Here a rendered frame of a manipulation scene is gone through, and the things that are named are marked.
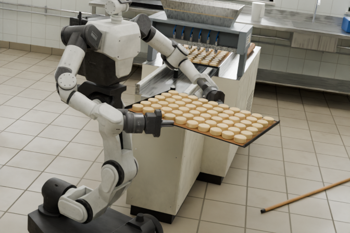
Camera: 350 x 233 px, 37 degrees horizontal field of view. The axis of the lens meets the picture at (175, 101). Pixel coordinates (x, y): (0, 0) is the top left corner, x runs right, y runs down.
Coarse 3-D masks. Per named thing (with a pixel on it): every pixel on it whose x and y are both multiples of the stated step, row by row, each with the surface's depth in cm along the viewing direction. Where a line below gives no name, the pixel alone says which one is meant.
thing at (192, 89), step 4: (208, 68) 367; (212, 68) 372; (204, 72) 356; (208, 72) 359; (212, 72) 376; (192, 84) 325; (196, 84) 326; (188, 88) 316; (192, 88) 317; (196, 88) 329; (184, 92) 308; (188, 92) 309; (192, 92) 319
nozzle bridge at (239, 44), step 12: (156, 24) 383; (168, 24) 381; (180, 24) 369; (192, 24) 367; (204, 24) 369; (240, 24) 386; (168, 36) 383; (180, 36) 381; (204, 36) 376; (216, 36) 374; (228, 36) 371; (240, 36) 360; (216, 48) 371; (228, 48) 369; (240, 48) 363; (240, 60) 376; (240, 72) 378
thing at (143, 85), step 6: (162, 66) 360; (156, 72) 343; (162, 72) 357; (144, 78) 327; (150, 78) 330; (156, 78) 344; (138, 84) 311; (144, 84) 321; (150, 84) 333; (138, 90) 313
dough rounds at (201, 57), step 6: (186, 48) 416; (192, 48) 412; (204, 48) 418; (192, 54) 393; (198, 54) 402; (204, 54) 398; (210, 54) 400; (216, 54) 405; (222, 54) 404; (228, 54) 415; (192, 60) 383; (198, 60) 377; (204, 60) 379; (210, 60) 384; (216, 60) 382; (222, 60) 393; (216, 66) 375
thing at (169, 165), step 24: (168, 72) 369; (144, 144) 325; (168, 144) 321; (192, 144) 344; (144, 168) 330; (168, 168) 325; (192, 168) 361; (144, 192) 335; (168, 192) 330; (168, 216) 338
